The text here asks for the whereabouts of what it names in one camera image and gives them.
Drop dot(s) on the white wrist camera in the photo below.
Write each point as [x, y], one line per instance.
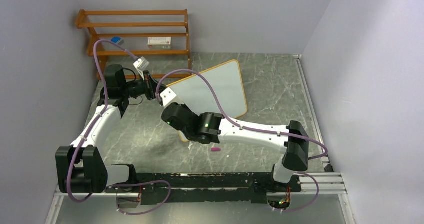
[141, 64]
[169, 96]

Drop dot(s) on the white red box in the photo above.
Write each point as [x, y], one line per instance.
[159, 42]

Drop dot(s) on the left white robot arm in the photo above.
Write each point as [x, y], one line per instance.
[80, 167]

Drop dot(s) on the blue whiteboard eraser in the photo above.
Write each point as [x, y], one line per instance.
[118, 40]

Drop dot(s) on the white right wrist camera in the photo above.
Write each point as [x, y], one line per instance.
[169, 96]

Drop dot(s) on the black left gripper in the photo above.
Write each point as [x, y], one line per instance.
[150, 85]

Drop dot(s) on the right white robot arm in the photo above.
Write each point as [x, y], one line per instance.
[209, 127]

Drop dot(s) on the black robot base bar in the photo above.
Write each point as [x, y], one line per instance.
[213, 187]

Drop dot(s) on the yellow-framed whiteboard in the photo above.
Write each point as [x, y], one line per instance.
[218, 89]

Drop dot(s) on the orange wooden shelf rack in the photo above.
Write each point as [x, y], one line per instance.
[135, 26]

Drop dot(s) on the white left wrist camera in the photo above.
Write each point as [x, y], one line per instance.
[141, 64]

